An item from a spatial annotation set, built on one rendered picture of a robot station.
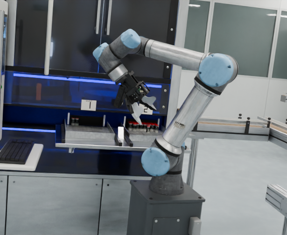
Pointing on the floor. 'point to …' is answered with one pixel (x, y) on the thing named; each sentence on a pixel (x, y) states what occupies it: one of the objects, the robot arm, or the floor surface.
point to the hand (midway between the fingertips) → (148, 118)
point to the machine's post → (173, 100)
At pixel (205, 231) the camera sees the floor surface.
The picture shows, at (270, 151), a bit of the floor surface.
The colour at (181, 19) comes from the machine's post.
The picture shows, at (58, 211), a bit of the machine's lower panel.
